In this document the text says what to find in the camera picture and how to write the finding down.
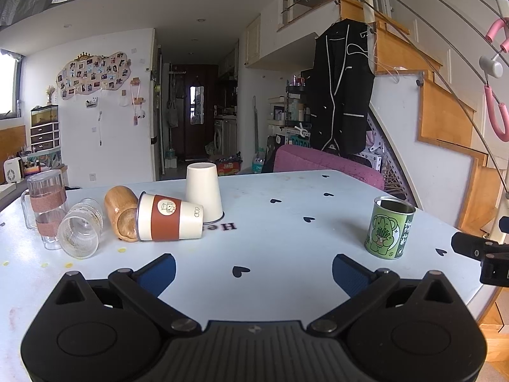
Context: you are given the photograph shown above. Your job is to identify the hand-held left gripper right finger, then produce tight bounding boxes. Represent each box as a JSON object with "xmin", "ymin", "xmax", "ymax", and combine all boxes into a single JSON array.
[{"xmin": 306, "ymin": 252, "xmax": 459, "ymax": 337}]

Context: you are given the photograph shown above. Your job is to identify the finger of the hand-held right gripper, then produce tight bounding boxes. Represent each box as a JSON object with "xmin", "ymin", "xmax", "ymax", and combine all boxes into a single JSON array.
[{"xmin": 451, "ymin": 232, "xmax": 497, "ymax": 262}]

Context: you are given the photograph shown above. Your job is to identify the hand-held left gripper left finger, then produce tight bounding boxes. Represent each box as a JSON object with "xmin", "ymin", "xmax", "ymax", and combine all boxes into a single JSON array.
[{"xmin": 52, "ymin": 252, "xmax": 202, "ymax": 334}]

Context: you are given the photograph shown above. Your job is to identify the cream cup with brown sleeve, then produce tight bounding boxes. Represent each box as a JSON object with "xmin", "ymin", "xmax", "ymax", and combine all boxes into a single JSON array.
[{"xmin": 136, "ymin": 191, "xmax": 205, "ymax": 243}]

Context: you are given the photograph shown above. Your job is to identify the wooden cup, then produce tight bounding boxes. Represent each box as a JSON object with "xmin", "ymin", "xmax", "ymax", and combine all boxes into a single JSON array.
[{"xmin": 104, "ymin": 185, "xmax": 140, "ymax": 243}]

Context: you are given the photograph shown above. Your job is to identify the ribbed clear glass cup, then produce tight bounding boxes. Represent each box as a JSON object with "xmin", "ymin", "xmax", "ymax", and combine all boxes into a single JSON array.
[{"xmin": 57, "ymin": 198, "xmax": 104, "ymax": 259}]

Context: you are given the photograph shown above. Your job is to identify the white paper cup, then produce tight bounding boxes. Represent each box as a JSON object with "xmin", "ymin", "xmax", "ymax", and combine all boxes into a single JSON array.
[{"xmin": 185, "ymin": 162, "xmax": 224, "ymax": 224}]

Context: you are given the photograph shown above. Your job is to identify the green printed tin can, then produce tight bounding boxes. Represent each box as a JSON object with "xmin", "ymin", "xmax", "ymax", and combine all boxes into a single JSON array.
[{"xmin": 364, "ymin": 196, "xmax": 416, "ymax": 261}]

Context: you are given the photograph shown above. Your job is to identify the purple chair back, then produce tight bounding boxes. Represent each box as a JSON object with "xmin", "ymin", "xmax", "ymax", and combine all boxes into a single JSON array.
[{"xmin": 274, "ymin": 144, "xmax": 386, "ymax": 191}]

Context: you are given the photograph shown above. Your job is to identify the red box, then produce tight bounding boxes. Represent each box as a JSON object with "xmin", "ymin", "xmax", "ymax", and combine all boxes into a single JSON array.
[{"xmin": 216, "ymin": 158, "xmax": 243, "ymax": 177}]

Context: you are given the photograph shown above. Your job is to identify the glass mug with pink bands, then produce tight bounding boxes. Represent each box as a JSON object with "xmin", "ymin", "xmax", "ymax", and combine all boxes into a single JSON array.
[{"xmin": 20, "ymin": 169, "xmax": 68, "ymax": 251}]

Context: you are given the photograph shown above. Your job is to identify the wooden staircase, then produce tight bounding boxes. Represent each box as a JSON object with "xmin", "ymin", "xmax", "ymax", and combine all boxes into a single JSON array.
[{"xmin": 340, "ymin": 0, "xmax": 509, "ymax": 363}]

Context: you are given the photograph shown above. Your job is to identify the pack of water bottles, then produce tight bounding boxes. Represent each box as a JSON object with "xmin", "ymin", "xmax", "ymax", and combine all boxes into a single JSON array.
[{"xmin": 252, "ymin": 148, "xmax": 267, "ymax": 174}]

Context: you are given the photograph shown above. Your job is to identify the washing machine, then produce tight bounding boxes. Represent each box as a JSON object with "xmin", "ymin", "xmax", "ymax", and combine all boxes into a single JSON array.
[{"xmin": 214, "ymin": 118, "xmax": 239, "ymax": 156}]

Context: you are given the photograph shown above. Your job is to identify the dark wooden door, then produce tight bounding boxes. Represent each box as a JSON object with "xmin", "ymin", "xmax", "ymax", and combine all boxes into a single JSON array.
[{"xmin": 170, "ymin": 64, "xmax": 219, "ymax": 159}]

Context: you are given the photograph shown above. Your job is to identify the black storage shelf rack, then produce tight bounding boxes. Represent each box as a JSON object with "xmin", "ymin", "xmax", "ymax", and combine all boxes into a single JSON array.
[{"xmin": 284, "ymin": 75, "xmax": 307, "ymax": 125}]

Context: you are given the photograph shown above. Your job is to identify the small drawer unit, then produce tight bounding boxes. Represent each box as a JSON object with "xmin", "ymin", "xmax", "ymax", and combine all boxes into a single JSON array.
[{"xmin": 30, "ymin": 123, "xmax": 62, "ymax": 153}]

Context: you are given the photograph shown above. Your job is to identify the small white appliance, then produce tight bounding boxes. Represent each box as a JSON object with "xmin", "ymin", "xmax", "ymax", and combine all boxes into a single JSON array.
[{"xmin": 3, "ymin": 158, "xmax": 24, "ymax": 184}]

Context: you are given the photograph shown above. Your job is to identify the black jacket with white trim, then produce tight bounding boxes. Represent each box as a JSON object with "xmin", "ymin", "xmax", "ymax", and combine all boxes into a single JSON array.
[{"xmin": 308, "ymin": 18, "xmax": 375, "ymax": 156}]

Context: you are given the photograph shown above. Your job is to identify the glass fish tank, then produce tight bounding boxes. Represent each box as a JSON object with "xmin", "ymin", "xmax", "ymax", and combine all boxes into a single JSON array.
[{"xmin": 31, "ymin": 104, "xmax": 60, "ymax": 127}]

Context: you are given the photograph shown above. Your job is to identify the cloud-shaped photo board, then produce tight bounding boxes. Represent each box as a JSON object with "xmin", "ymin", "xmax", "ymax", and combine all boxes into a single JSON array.
[{"xmin": 56, "ymin": 51, "xmax": 132, "ymax": 100}]

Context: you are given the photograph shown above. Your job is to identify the metal stair railing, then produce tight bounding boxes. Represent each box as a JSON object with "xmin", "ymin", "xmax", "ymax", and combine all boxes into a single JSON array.
[{"xmin": 278, "ymin": 0, "xmax": 509, "ymax": 200}]

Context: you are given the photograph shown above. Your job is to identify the pink foam-handled exercise tool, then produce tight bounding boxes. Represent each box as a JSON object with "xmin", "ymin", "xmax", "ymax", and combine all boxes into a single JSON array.
[{"xmin": 479, "ymin": 0, "xmax": 509, "ymax": 143}]

